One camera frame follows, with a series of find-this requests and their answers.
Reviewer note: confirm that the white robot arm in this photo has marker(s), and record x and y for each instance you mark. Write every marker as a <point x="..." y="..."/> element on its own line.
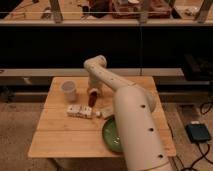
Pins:
<point x="133" y="107"/>

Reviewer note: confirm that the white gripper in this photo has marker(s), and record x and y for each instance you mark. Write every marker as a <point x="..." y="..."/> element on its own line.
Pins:
<point x="94" y="86"/>

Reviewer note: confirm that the red pepper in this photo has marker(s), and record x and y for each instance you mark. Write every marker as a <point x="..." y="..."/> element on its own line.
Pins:
<point x="92" y="100"/>

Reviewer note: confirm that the translucent plastic cup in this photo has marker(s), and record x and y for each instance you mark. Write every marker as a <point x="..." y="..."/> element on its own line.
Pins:
<point x="69" y="90"/>

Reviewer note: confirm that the green round plate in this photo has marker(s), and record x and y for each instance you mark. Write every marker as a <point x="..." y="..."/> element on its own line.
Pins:
<point x="110" y="136"/>

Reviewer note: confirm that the black pedal box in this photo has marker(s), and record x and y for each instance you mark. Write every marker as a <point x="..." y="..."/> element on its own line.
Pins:
<point x="198" y="133"/>

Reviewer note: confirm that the beige sponge block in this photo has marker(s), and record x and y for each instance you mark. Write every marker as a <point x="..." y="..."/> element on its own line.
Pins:
<point x="106" y="113"/>

